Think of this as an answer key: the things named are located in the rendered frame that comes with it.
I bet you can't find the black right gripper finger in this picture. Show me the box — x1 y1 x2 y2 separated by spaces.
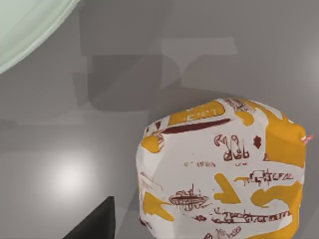
62 196 116 239

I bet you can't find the white and yellow wrapped burger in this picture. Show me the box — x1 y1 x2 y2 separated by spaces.
136 98 315 239

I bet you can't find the pale green plate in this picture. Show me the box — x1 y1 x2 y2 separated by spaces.
0 0 81 75

